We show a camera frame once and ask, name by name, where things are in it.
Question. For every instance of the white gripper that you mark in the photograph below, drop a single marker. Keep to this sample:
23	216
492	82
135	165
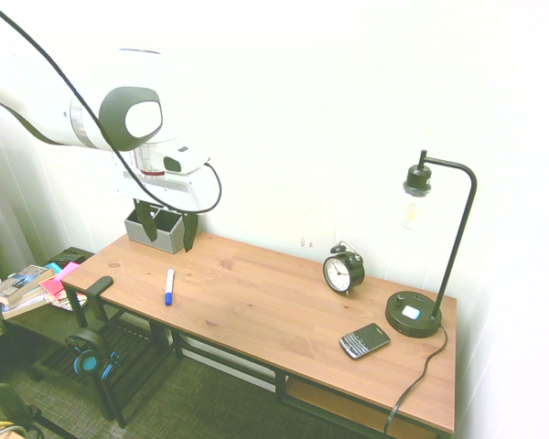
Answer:
183	189

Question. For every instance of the white marker with blue cap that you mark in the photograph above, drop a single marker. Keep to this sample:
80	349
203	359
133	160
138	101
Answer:
169	283

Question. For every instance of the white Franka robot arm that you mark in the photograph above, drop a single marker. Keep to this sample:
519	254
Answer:
119	119

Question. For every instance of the grey compartment desk holder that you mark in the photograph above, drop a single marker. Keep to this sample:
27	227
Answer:
164	242

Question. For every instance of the black headphone hook clamp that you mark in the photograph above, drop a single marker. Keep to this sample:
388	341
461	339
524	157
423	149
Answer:
101	283

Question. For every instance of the pink sticky note pad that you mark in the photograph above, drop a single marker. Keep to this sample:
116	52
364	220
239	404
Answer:
59	280

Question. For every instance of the wooden desk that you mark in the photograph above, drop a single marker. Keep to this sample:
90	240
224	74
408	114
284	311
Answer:
80	315

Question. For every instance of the striped patterned magazine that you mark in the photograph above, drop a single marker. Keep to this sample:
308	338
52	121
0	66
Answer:
66	301

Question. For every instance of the grey cover paperback book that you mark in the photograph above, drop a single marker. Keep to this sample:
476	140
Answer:
20	280

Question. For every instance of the black and blue headphones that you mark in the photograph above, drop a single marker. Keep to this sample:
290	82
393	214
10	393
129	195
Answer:
89	363

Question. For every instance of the thick tan-edged book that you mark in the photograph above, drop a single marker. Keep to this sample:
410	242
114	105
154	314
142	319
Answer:
23	308

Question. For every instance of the black twin-bell alarm clock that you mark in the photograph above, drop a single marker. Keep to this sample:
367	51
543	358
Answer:
341	274

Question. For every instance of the black slatted side bench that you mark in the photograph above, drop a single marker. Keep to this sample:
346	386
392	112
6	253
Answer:
23	331

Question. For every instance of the black keypad phone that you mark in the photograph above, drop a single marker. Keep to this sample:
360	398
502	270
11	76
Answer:
364	342

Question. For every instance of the light wooden lower shelf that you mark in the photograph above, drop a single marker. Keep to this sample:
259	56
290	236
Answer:
343	409

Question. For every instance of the black desk lamp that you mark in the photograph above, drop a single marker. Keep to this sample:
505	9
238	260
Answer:
412	321

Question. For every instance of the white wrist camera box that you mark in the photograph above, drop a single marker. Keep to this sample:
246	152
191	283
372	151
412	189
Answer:
185	157

